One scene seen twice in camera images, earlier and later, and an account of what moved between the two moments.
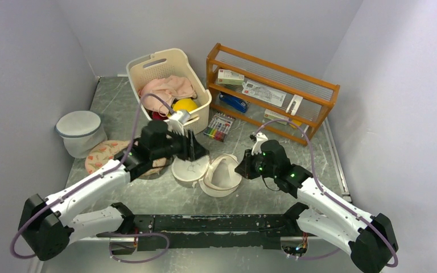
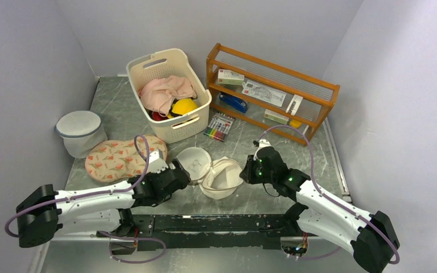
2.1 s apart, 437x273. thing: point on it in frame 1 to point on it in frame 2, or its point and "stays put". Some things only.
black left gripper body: (177, 145) to (176, 163)
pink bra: (170, 87) stays put
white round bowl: (221, 177) stays put
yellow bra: (186, 104) stays put
